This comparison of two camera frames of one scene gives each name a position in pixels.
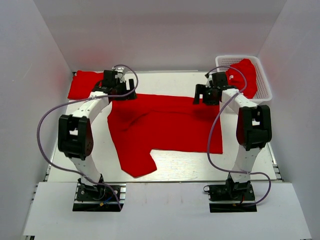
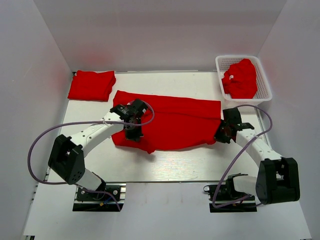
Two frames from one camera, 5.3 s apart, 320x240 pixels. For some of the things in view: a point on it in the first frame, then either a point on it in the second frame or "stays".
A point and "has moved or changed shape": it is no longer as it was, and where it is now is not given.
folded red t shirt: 82,84 stays
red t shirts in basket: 235,78 stays
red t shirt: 161,123 has moved or changed shape
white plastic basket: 263,93 stays
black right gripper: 201,89 -> 218,137
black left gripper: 130,95 -> 134,136
